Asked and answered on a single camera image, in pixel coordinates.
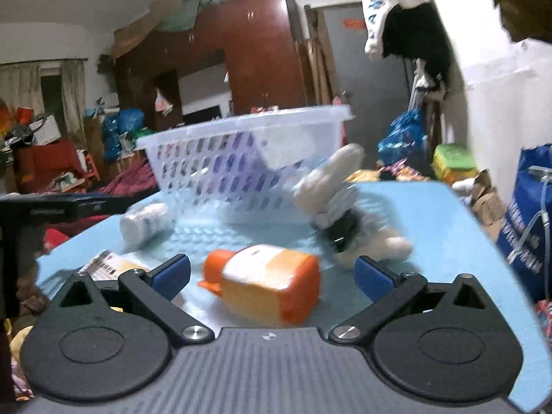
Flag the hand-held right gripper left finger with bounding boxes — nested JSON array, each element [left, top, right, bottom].
[[52, 254, 215, 348]]

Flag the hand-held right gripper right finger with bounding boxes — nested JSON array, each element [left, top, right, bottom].
[[328, 255, 503, 346]]

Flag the white pill bottle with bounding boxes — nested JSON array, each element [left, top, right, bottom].
[[120, 202, 174, 243]]

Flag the white plush rabbit toy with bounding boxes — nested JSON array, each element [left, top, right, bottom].
[[292, 143, 414, 270]]

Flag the orange plastic bottle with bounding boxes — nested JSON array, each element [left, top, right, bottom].
[[198, 244, 322, 327]]

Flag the white plastic basket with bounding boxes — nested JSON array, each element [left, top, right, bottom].
[[135, 104, 356, 225]]

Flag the yellow white flat packet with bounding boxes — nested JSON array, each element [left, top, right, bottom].
[[80, 249, 151, 282]]

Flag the red armchair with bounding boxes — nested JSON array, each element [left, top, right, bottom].
[[13, 138, 87, 194]]

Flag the green yellow box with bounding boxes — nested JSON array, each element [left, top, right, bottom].
[[432, 143, 475, 182]]

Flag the blue plastic bag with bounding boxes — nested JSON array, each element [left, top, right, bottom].
[[378, 109, 427, 165]]

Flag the beige window curtain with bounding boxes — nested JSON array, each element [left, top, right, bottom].
[[0, 59, 87, 147]]

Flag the white box in basket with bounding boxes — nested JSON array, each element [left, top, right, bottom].
[[253, 128, 321, 170]]

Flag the blue woven bag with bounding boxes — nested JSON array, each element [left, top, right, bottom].
[[496, 144, 552, 303]]

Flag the grey door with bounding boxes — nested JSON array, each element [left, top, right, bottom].
[[323, 2, 410, 169]]

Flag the brown wooden wardrobe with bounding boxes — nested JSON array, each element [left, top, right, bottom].
[[113, 0, 315, 127]]

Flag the black hanging garment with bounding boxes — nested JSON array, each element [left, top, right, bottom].
[[381, 2, 453, 91]]

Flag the white hanging garment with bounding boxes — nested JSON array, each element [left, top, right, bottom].
[[361, 0, 432, 56]]

